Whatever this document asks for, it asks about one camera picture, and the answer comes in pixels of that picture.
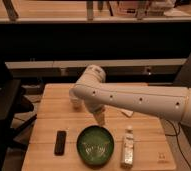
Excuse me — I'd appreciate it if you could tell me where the black cable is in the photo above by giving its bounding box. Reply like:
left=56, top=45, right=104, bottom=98
left=165, top=120, right=191, bottom=171

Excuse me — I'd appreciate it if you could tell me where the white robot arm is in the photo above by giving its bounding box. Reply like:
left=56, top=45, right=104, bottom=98
left=72, top=65, right=191, bottom=127

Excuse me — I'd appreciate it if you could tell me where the black chair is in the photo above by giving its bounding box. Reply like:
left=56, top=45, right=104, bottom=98
left=0, top=60, right=36, bottom=171

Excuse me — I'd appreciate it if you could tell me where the green patterned bowl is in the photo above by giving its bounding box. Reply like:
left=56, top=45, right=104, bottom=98
left=76, top=125, right=114, bottom=167

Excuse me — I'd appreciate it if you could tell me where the white squeeze bottle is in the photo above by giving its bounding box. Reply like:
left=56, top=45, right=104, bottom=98
left=121, top=126, right=134, bottom=168

